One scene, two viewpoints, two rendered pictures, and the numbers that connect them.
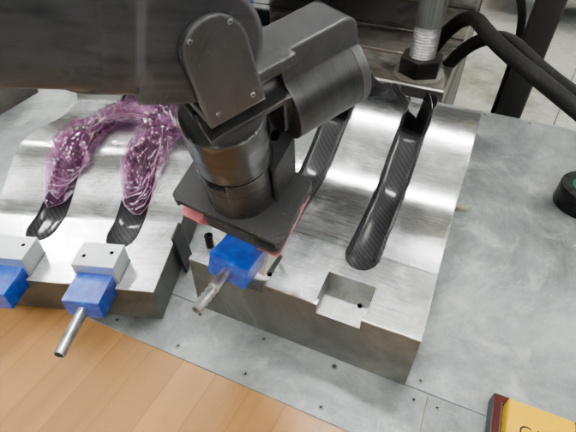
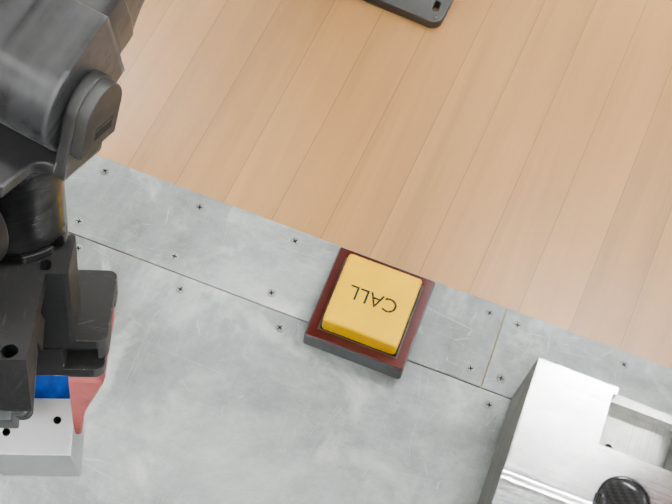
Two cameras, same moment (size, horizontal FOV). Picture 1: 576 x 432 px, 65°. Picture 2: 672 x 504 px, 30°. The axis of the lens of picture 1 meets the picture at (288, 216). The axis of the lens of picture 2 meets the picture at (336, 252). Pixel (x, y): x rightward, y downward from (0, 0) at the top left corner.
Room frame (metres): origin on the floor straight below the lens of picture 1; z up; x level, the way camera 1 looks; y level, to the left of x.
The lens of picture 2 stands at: (0.52, -0.35, 1.71)
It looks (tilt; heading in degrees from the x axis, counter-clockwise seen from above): 65 degrees down; 167
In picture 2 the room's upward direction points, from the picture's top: 11 degrees clockwise
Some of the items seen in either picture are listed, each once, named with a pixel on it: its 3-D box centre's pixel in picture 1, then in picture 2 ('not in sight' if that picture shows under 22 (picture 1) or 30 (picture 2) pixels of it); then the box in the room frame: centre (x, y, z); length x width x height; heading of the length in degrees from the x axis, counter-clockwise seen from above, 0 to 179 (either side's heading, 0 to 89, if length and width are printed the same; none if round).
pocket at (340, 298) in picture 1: (344, 305); (635, 435); (0.28, -0.06, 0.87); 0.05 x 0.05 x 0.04; 66
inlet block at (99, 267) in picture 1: (87, 302); not in sight; (0.30, 0.22, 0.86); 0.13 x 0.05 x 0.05; 173
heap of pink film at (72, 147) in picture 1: (121, 133); not in sight; (0.57, 0.25, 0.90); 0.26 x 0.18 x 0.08; 173
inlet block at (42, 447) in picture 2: not in sight; (44, 366); (0.24, -0.46, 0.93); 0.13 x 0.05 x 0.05; 177
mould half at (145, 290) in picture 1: (124, 155); not in sight; (0.58, 0.25, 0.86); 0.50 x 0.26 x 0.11; 173
